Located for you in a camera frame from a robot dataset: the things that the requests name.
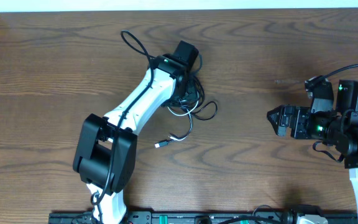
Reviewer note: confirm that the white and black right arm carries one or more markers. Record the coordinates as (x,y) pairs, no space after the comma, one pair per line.
(332,120)

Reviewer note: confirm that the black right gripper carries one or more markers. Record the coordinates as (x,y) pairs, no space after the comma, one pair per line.
(301,114)

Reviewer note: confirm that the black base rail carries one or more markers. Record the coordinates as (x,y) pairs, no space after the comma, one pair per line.
(261,214)

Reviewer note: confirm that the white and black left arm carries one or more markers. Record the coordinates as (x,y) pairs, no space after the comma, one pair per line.
(106,150)

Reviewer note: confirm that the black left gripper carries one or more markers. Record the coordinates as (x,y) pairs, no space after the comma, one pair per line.
(194,93)

